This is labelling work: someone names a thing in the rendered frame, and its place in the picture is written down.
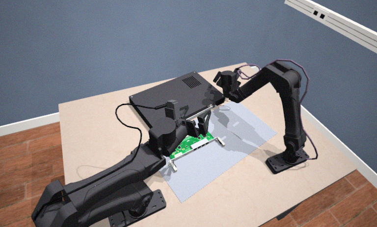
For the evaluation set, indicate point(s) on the green circuit board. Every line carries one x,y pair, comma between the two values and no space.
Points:
191,144

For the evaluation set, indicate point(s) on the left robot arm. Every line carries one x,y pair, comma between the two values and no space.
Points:
111,191

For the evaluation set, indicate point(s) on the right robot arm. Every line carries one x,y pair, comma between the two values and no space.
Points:
286,82

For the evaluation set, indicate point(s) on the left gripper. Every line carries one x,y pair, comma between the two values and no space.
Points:
187,127

